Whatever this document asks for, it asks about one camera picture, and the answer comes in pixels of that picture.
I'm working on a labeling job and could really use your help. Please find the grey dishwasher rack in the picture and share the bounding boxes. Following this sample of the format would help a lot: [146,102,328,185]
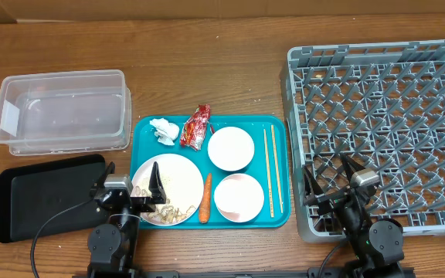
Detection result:
[281,40,445,242]

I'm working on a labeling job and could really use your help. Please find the wooden chopstick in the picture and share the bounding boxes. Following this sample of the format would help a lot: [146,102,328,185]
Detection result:
[270,125,284,213]
[263,128,274,218]

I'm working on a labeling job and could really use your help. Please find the red snack wrapper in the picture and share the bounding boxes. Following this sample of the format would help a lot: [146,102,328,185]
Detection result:
[180,104,215,151]

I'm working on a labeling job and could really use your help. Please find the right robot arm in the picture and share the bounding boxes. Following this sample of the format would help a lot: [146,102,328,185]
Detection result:
[304,154,413,277]

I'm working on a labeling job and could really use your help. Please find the orange carrot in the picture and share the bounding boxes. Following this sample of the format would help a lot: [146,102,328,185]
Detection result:
[199,173,212,224]

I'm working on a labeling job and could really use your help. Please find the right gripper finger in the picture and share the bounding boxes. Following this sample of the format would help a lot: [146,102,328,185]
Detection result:
[303,166,324,200]
[340,154,365,181]

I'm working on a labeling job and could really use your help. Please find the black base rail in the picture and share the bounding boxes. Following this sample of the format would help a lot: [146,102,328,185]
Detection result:
[71,266,416,278]

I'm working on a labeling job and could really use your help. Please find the food scraps on plate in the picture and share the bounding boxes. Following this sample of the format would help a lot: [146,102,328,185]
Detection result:
[140,185,202,226]

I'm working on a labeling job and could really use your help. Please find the white plate with food scraps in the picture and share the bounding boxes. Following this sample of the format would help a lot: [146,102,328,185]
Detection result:
[131,153,205,227]

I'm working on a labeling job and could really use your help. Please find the black plastic tray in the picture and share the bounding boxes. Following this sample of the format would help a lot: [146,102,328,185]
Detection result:
[0,154,107,243]

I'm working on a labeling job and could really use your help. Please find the white bowl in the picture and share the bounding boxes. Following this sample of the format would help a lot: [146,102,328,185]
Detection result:
[207,127,255,171]

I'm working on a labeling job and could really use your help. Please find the teal serving tray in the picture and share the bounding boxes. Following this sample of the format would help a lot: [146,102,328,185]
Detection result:
[131,115,291,229]

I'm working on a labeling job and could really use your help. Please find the white tissue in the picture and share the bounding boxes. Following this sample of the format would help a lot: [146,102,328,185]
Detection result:
[149,118,180,146]

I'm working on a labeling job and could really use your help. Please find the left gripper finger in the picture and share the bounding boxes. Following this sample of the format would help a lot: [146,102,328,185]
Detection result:
[148,161,166,201]
[94,162,115,188]

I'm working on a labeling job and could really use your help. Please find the clear plastic storage bin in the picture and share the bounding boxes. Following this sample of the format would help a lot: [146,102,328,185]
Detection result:
[0,69,131,156]

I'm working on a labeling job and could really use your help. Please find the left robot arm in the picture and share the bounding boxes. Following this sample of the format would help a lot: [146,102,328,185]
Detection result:
[87,162,167,277]

